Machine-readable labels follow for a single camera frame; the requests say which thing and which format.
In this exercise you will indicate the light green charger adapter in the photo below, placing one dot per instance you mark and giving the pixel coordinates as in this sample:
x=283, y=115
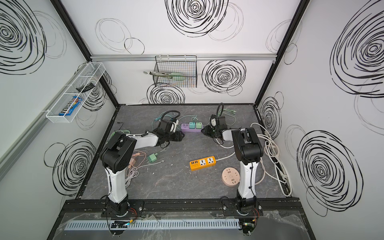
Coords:
x=199, y=125
x=152, y=158

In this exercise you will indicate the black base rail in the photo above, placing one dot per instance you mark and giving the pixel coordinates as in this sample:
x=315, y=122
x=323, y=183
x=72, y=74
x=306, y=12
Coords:
x=140, y=208

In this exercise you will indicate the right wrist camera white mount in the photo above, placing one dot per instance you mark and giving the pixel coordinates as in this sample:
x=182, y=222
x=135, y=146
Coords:
x=213, y=122

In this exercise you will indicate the green tongs in basket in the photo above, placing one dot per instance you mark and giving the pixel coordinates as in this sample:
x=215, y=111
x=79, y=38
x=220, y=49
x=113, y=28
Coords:
x=166, y=78

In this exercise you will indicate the blue candy packet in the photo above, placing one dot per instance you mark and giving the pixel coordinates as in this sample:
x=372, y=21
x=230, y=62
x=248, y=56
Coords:
x=71, y=106

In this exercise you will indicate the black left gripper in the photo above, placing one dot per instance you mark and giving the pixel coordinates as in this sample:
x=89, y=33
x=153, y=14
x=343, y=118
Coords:
x=174, y=135

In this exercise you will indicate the orange power strip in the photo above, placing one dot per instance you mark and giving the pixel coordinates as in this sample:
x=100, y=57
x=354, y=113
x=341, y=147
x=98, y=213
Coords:
x=202, y=163

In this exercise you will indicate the round pink power socket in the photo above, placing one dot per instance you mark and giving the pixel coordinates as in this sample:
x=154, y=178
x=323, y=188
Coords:
x=230, y=177

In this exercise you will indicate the white slotted cable duct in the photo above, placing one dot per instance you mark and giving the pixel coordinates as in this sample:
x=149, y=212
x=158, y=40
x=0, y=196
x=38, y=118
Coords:
x=193, y=224

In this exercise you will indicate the purple power strip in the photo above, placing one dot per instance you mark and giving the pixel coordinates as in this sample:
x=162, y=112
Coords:
x=185, y=129

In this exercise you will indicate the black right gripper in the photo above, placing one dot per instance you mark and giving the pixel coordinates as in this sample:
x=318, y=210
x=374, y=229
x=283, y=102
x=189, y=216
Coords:
x=209, y=130

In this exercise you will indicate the left black corrugated conduit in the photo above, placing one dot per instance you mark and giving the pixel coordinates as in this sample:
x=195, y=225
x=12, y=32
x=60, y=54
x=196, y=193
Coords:
x=172, y=114

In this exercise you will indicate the black wire wall basket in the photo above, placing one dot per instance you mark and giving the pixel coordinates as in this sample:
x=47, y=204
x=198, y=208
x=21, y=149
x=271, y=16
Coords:
x=176, y=70

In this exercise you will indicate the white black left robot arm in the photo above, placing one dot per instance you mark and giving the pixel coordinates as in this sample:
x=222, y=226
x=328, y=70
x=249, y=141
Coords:
x=117, y=153

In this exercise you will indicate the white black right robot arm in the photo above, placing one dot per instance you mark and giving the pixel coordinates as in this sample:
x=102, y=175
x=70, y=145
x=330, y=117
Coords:
x=248, y=151

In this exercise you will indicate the white wire wall shelf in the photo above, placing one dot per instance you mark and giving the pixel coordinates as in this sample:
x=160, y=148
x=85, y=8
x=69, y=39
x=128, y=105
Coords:
x=93, y=100

